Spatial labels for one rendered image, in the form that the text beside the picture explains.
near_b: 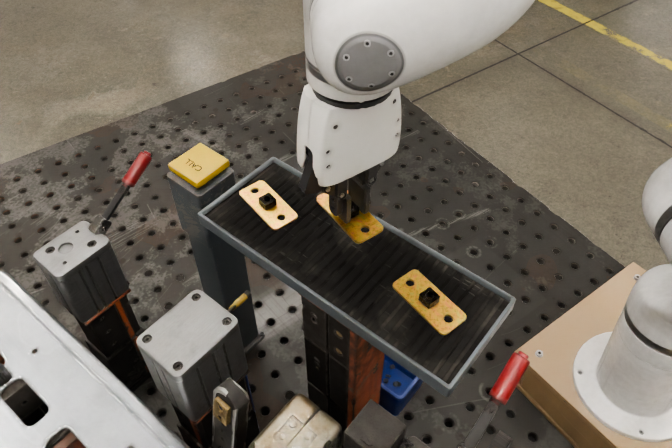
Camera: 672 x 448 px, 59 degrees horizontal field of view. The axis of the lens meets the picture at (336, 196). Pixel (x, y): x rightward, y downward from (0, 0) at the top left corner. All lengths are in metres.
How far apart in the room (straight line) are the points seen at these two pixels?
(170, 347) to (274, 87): 1.14
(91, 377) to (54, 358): 0.06
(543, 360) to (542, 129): 1.85
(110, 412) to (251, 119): 1.00
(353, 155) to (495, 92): 2.46
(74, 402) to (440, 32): 0.65
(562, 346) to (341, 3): 0.85
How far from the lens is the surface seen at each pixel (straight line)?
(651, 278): 0.94
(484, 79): 3.09
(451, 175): 1.49
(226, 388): 0.69
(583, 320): 1.18
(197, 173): 0.83
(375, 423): 0.68
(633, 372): 1.01
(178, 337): 0.73
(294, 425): 0.69
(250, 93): 1.74
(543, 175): 2.62
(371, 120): 0.56
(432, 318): 0.67
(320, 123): 0.54
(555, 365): 1.12
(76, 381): 0.87
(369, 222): 0.66
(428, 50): 0.41
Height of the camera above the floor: 1.72
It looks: 46 degrees down
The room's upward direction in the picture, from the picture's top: straight up
